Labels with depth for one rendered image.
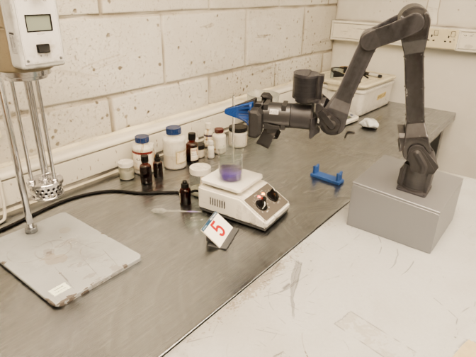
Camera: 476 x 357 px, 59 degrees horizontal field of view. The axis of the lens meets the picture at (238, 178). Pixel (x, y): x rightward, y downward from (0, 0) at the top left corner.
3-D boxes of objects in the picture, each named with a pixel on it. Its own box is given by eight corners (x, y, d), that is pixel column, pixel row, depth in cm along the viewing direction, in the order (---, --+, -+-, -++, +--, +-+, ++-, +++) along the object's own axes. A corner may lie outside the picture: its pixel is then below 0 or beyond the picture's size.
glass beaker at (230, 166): (228, 173, 110) (229, 142, 107) (248, 179, 107) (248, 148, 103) (210, 181, 105) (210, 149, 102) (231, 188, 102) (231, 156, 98)
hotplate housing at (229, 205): (290, 211, 109) (292, 183, 106) (265, 233, 99) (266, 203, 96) (219, 190, 120) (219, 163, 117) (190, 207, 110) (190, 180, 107)
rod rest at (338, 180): (343, 182, 126) (346, 171, 125) (338, 185, 124) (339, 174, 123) (315, 173, 132) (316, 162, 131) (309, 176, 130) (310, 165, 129)
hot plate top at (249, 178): (264, 177, 110) (264, 173, 109) (239, 194, 100) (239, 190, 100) (226, 166, 115) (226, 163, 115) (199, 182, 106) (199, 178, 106)
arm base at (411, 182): (432, 186, 98) (438, 163, 95) (424, 198, 93) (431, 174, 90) (401, 178, 101) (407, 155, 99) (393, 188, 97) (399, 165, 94)
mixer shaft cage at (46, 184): (71, 193, 86) (52, 68, 75) (40, 205, 81) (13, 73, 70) (54, 184, 89) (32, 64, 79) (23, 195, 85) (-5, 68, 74)
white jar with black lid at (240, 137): (235, 149, 150) (236, 130, 147) (224, 144, 155) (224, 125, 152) (251, 146, 154) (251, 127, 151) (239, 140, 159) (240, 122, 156)
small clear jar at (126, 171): (116, 177, 127) (114, 161, 125) (129, 173, 130) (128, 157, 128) (123, 182, 124) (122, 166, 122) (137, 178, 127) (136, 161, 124)
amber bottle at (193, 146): (184, 161, 139) (183, 133, 135) (190, 157, 142) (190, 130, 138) (194, 163, 137) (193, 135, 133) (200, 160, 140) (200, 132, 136)
